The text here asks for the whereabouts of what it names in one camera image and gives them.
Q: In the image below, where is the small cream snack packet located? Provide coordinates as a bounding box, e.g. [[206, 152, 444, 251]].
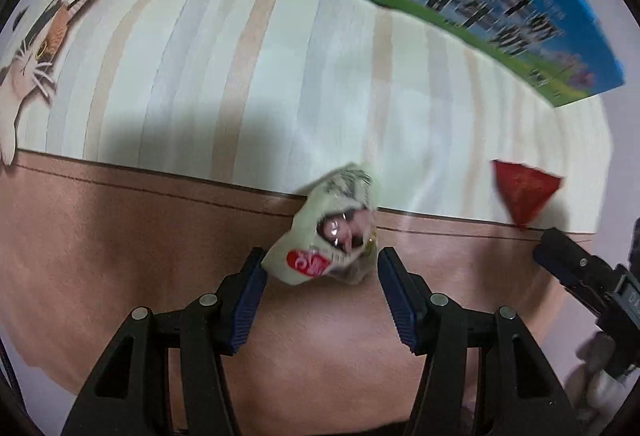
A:
[[261, 161, 386, 287]]

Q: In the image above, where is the red triangular snack packet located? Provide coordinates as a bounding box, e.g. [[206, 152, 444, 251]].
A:
[[491, 159, 566, 231]]

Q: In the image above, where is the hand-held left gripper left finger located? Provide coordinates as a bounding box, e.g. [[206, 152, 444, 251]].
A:
[[60, 247, 269, 436]]

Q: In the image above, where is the cat printed striped mat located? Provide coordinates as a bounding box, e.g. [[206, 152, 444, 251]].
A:
[[0, 0, 638, 432]]

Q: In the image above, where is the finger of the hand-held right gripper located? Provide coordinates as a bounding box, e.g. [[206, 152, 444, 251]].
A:
[[532, 227, 621, 317]]

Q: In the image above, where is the person's right hand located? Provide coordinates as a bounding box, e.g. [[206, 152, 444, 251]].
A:
[[562, 331, 640, 424]]

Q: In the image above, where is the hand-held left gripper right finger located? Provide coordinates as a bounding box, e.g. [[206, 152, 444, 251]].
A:
[[377, 246, 583, 436]]

